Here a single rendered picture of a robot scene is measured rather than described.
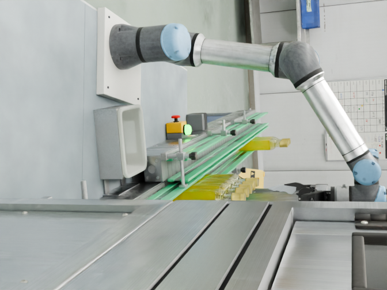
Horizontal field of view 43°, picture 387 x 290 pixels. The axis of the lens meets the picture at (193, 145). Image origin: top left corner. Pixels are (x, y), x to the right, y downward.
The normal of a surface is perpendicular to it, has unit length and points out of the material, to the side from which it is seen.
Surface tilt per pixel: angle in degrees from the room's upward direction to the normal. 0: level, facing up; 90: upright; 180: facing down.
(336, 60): 90
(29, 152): 0
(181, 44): 8
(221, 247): 90
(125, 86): 0
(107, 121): 90
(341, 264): 90
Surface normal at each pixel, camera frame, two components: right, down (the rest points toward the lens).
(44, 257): -0.07, -0.99
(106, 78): 0.95, -0.02
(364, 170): -0.31, 0.07
